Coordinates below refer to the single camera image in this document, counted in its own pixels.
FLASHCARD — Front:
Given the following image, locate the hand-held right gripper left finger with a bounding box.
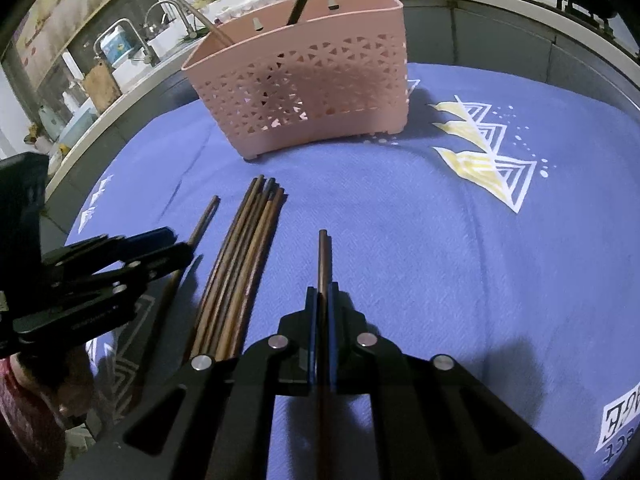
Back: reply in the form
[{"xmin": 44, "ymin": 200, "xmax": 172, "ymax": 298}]
[{"xmin": 60, "ymin": 287, "xmax": 326, "ymax": 480}]

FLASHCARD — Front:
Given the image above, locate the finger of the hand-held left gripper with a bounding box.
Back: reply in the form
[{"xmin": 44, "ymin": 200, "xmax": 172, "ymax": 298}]
[
  {"xmin": 11, "ymin": 242, "xmax": 195, "ymax": 338},
  {"xmin": 40, "ymin": 227, "xmax": 180, "ymax": 281}
]

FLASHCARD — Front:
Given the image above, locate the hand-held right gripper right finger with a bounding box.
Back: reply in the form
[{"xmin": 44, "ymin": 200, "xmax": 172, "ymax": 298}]
[{"xmin": 325, "ymin": 282, "xmax": 587, "ymax": 480}]

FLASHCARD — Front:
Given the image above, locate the brown wooden chopstick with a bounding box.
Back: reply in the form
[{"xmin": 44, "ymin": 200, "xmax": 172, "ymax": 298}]
[
  {"xmin": 132, "ymin": 195, "xmax": 221, "ymax": 401},
  {"xmin": 318, "ymin": 230, "xmax": 332, "ymax": 480}
]

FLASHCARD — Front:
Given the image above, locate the pink perforated plastic basket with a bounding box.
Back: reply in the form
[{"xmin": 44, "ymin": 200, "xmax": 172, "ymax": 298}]
[{"xmin": 181, "ymin": 0, "xmax": 412, "ymax": 162}]

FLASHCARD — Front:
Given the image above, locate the person's left forearm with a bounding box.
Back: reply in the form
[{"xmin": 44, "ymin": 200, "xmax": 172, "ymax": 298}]
[{"xmin": 0, "ymin": 345, "xmax": 98, "ymax": 476}]

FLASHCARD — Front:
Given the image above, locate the clear plastic container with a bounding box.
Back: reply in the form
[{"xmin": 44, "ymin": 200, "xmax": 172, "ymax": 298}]
[{"xmin": 58, "ymin": 107, "xmax": 99, "ymax": 149}]

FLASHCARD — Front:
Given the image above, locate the bundle of brown chopsticks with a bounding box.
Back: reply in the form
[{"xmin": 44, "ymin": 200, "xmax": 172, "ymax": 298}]
[{"xmin": 182, "ymin": 175, "xmax": 287, "ymax": 362}]

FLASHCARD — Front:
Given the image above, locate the blue printed cloth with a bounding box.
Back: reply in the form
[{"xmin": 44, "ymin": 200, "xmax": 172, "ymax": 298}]
[{"xmin": 65, "ymin": 62, "xmax": 640, "ymax": 480}]

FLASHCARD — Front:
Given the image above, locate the wooden cutting board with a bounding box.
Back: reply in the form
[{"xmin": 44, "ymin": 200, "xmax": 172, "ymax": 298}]
[{"xmin": 81, "ymin": 59, "xmax": 124, "ymax": 114}]

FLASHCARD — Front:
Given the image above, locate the wall poster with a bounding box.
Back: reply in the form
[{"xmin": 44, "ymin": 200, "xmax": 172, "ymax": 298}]
[{"xmin": 12, "ymin": 0, "xmax": 157, "ymax": 87}]

